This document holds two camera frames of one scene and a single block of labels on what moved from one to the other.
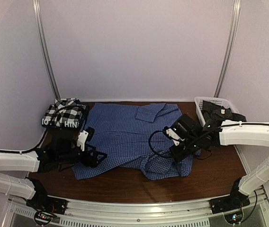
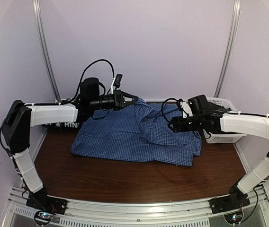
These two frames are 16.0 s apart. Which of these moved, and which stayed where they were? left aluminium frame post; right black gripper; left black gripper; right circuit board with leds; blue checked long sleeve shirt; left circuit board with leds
Moved: left black gripper; blue checked long sleeve shirt; right black gripper
Stayed: right circuit board with leds; left circuit board with leds; left aluminium frame post
